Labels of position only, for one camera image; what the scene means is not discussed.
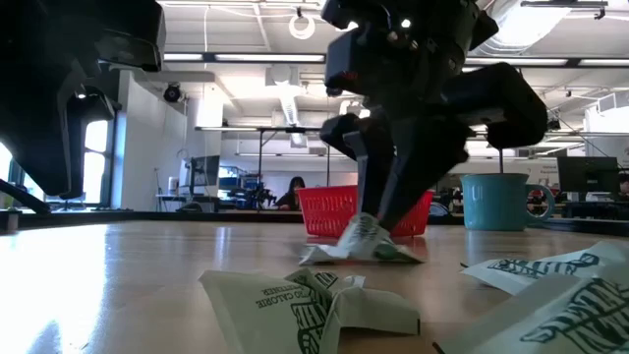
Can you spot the person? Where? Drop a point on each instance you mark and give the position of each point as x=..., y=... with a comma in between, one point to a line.
x=293, y=191

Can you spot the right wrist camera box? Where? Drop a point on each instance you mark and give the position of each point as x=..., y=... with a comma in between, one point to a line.
x=354, y=59

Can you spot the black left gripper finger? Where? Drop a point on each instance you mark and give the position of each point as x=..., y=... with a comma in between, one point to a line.
x=76, y=147
x=34, y=137

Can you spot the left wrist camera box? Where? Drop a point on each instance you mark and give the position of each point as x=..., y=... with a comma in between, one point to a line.
x=130, y=51

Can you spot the long ceiling light strip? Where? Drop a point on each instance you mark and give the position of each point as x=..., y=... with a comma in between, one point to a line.
x=245, y=57
x=540, y=62

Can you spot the teal enamel mug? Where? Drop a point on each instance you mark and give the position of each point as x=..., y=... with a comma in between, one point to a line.
x=491, y=201

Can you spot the black aluminium table frame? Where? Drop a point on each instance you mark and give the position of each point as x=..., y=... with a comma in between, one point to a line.
x=147, y=216

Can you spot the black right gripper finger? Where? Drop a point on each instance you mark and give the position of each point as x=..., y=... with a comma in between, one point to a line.
x=363, y=187
x=403, y=187

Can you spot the black round ceiling camera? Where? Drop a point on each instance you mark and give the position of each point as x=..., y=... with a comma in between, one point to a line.
x=172, y=93

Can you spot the green white sweetener packet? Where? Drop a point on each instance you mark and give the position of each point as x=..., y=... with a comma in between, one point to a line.
x=355, y=281
x=275, y=310
x=531, y=270
x=363, y=240
x=565, y=324

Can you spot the blue storage rack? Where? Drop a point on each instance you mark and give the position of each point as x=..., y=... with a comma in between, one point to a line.
x=236, y=182

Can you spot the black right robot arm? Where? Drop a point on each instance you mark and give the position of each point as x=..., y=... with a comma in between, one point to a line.
x=491, y=103

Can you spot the black computer monitor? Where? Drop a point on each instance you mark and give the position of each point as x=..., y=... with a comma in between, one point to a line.
x=587, y=174
x=205, y=171

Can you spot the black rig-mounted camera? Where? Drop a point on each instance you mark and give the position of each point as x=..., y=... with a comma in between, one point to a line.
x=553, y=125

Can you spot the black ceiling track fixture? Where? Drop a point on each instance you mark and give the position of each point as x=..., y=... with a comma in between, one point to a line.
x=565, y=3

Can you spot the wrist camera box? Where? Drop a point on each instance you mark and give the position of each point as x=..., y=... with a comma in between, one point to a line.
x=354, y=59
x=130, y=51

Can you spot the red plastic mesh basket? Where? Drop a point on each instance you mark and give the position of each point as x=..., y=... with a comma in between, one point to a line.
x=324, y=209

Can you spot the silver ventilation duct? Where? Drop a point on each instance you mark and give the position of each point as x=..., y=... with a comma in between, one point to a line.
x=531, y=24

